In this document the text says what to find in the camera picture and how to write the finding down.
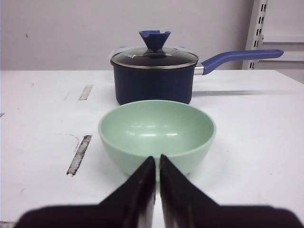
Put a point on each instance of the glass lid with blue knob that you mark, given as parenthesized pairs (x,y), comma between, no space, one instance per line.
(154,55)

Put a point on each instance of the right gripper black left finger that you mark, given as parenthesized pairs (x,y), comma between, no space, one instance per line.
(129,206)

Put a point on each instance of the dark blue saucepan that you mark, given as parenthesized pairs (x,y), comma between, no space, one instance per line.
(132,84)

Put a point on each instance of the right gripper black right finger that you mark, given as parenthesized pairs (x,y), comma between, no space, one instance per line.
(185,206)

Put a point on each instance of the white slotted shelf upright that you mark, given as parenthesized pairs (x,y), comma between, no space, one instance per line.
(278,24)

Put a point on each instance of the light green bowl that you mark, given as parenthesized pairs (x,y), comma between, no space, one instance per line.
(135,131)

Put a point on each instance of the clear container with blue rim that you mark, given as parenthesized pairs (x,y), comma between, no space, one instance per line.
(124,48)

